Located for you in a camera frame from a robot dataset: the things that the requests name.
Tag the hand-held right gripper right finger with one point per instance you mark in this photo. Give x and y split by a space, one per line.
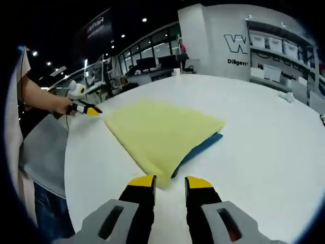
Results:
205 218

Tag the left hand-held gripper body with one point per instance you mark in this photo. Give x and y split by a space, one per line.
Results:
76 90

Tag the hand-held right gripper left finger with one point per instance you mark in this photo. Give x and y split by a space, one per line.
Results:
114 221

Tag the yellow and black garment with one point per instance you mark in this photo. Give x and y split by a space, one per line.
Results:
157 134

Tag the blue template mat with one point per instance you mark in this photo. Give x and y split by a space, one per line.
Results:
203 146

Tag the hanging red garment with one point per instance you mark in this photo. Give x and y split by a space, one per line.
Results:
182 45

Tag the person's left hand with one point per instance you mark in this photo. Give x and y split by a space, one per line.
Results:
61 106

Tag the black equipment stand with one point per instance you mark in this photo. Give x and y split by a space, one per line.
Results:
108 76

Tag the grey cloth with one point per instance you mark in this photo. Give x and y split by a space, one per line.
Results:
43 152

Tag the person's blue jeans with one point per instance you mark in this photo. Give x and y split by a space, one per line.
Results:
50 211

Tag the dark hanging banner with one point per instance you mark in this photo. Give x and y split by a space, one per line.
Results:
99 28

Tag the black computer monitor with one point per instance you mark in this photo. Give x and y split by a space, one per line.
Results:
146 63
167 61

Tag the office desk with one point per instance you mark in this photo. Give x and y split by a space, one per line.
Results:
155 76

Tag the person's white shirt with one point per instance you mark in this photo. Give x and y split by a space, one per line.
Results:
12 127

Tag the group of ceiling spotlights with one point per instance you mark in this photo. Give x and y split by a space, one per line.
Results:
144 19

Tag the crumpled white cloth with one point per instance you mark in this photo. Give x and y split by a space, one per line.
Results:
287 97

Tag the grey metal shelving unit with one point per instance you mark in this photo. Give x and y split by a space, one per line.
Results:
318 81
279 58

